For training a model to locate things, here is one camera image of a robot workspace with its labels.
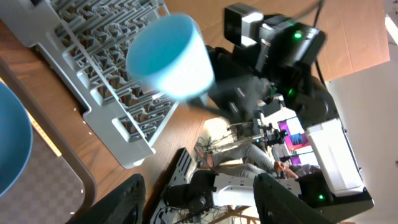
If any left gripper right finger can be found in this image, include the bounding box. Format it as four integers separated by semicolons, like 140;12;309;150
253;174;332;224

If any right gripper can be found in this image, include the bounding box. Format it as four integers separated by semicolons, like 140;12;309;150
187;45;276;123

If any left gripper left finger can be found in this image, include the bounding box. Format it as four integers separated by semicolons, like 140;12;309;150
70;174;146;224

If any blue-inside white cup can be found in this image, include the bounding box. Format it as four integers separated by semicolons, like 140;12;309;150
126;14;215;100

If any wooden chopstick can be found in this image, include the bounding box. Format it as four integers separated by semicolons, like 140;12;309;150
26;110;62;157

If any large blue bowl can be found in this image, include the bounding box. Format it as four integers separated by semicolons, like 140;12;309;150
1;83;33;195

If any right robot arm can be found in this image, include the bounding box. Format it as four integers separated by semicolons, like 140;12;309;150
164;5;374;223

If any grey dishwasher rack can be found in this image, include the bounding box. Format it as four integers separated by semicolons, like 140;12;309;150
1;0;177;169

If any seated person in background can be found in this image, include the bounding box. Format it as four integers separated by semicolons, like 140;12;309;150
194;142;322;179

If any brown serving tray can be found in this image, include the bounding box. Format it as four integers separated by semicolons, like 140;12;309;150
1;62;96;223

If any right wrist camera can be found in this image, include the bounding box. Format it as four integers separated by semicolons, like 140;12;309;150
224;2;264;49

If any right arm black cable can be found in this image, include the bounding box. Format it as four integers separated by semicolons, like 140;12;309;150
292;0;327;88

